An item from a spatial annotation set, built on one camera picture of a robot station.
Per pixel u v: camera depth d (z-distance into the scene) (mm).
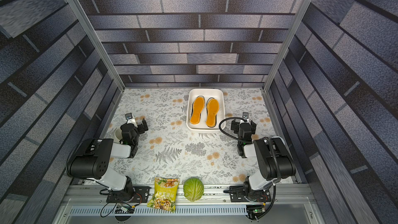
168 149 895
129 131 714
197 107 1046
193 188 694
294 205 756
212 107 1034
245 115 801
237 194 729
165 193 705
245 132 707
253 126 852
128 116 797
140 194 740
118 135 835
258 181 557
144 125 878
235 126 857
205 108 1067
